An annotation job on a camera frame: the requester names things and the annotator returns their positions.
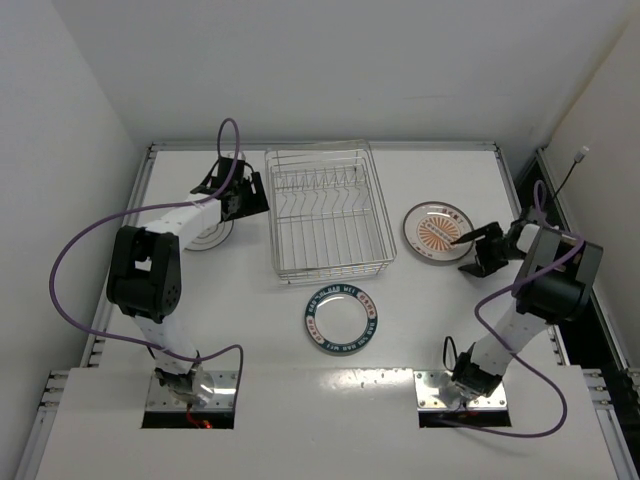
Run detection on metal base plate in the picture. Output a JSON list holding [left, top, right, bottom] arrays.
[[414, 370, 508, 413], [145, 370, 237, 413]]

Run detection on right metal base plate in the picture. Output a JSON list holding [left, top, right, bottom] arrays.
[[414, 370, 508, 413]]

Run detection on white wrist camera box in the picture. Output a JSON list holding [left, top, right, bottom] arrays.
[[516, 223, 540, 255]]

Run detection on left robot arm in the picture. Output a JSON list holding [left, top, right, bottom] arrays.
[[107, 156, 269, 406]]

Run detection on black cable with white plug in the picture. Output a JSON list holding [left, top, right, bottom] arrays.
[[552, 145, 590, 200]]

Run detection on metal wire dish rack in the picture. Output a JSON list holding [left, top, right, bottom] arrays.
[[265, 140, 397, 285]]

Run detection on dark teal rimmed plate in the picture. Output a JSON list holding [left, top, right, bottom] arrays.
[[303, 283, 379, 356]]

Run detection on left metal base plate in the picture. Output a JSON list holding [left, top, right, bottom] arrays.
[[145, 370, 237, 413]]

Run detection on orange sunburst plate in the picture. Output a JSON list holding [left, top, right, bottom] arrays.
[[402, 201, 474, 264]]

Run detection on white plate teal rings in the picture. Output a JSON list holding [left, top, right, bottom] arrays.
[[185, 218, 235, 253]]

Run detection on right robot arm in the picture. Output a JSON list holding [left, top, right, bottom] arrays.
[[451, 220, 604, 399]]

